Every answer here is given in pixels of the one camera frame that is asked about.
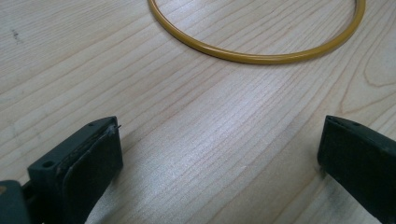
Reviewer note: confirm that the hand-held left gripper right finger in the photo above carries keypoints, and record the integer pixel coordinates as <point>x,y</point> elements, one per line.
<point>361,155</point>

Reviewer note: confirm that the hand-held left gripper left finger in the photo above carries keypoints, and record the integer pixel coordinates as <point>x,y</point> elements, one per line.
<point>81,168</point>

